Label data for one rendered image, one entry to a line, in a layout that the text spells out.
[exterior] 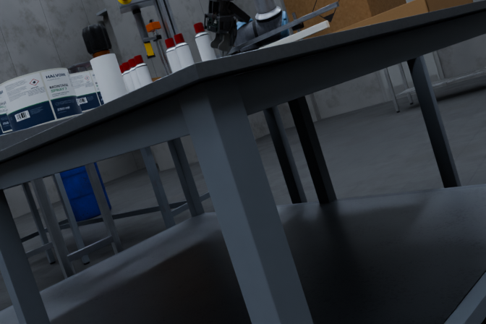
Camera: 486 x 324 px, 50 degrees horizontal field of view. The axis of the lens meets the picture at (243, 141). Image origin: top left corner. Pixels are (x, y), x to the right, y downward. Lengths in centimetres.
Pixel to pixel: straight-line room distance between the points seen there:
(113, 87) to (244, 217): 120
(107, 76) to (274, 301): 125
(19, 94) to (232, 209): 98
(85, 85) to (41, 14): 1109
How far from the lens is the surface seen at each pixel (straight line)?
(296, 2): 179
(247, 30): 230
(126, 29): 1054
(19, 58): 1234
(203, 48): 184
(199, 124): 69
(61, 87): 157
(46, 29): 1301
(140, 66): 215
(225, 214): 71
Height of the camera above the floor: 77
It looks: 4 degrees down
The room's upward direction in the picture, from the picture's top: 18 degrees counter-clockwise
